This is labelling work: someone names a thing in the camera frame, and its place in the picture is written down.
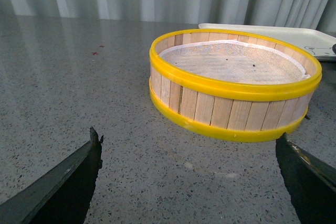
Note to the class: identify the white mesh steamer liner cloth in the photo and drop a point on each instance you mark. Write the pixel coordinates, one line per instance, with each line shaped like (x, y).
(235, 61)

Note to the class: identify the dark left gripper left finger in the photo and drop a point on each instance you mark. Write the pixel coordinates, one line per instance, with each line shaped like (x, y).
(63, 194)

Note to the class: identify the white rectangular plastic tray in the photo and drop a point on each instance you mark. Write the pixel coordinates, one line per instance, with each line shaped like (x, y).
(314, 42)

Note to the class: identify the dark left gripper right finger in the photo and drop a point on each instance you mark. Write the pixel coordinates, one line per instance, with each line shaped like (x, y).
(309, 181)

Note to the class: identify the yellow rimmed wooden steamer basket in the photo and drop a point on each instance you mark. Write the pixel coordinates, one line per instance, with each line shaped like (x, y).
(227, 110)

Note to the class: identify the brown plate with black rim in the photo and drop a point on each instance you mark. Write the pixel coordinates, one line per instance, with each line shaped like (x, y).
(334, 48)

